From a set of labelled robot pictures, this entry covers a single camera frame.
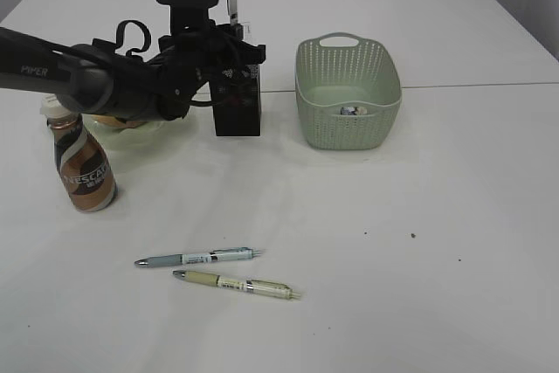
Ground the paper ball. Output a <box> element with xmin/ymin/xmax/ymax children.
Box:
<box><xmin>340</xmin><ymin>106</ymin><xmax>369</xmax><ymax>116</ymax></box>

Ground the blue grip pen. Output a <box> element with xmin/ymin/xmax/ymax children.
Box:
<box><xmin>135</xmin><ymin>247</ymin><xmax>263</xmax><ymax>268</ymax></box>

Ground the black mesh pen holder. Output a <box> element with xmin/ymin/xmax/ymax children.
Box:
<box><xmin>210</xmin><ymin>65</ymin><xmax>261</xmax><ymax>137</ymax></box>

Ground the golden bread roll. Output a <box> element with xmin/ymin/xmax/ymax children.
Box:
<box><xmin>93</xmin><ymin>115</ymin><xmax>145</xmax><ymax>129</ymax></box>

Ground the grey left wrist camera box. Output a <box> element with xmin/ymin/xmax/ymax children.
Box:
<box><xmin>156</xmin><ymin>0</ymin><xmax>218</xmax><ymax>36</ymax></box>

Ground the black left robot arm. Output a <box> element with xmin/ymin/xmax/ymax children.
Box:
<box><xmin>1</xmin><ymin>23</ymin><xmax>266</xmax><ymax>121</ymax></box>

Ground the green plastic basket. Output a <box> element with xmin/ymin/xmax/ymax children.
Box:
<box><xmin>295</xmin><ymin>32</ymin><xmax>402</xmax><ymax>150</ymax></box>

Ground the beige grip pen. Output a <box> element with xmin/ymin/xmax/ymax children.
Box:
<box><xmin>172</xmin><ymin>270</ymin><xmax>301</xmax><ymax>300</ymax></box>

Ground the grey pen across ruler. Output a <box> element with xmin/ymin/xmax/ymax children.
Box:
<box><xmin>227</xmin><ymin>0</ymin><xmax>238</xmax><ymax>26</ymax></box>

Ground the pale green glass plate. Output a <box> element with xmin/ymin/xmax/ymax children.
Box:
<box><xmin>84</xmin><ymin>114</ymin><xmax>164</xmax><ymax>150</ymax></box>

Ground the brown Nescafe coffee bottle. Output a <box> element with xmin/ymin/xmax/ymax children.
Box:
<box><xmin>40</xmin><ymin>94</ymin><xmax>118</xmax><ymax>212</ymax></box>

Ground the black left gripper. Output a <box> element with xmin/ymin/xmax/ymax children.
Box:
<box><xmin>156</xmin><ymin>24</ymin><xmax>266</xmax><ymax>96</ymax></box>

